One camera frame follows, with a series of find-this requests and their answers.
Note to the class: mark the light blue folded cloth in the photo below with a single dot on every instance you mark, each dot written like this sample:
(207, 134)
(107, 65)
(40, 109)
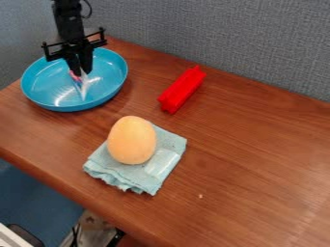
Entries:
(143, 178)

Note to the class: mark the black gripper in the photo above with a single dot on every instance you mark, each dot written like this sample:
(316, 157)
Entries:
(75, 42)

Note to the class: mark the orange egg-shaped sponge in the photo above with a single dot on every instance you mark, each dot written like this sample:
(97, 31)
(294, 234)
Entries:
(131, 141)

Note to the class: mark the dark object at corner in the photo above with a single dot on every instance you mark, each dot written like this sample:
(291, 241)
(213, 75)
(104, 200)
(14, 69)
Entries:
(14, 236)

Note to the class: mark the white toothpaste tube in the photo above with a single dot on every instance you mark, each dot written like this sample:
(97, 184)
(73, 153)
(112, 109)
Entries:
(83, 82)

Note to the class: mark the table leg frame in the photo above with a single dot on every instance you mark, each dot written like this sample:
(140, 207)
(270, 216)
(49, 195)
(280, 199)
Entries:
(92, 232)

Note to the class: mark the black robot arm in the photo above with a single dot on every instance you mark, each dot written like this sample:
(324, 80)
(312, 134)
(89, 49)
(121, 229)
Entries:
(73, 45)

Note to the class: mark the blue plate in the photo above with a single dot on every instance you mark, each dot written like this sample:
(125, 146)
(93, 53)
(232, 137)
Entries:
(46, 85)

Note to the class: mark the red plastic block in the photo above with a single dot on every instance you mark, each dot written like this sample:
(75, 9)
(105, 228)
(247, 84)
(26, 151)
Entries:
(181, 88)

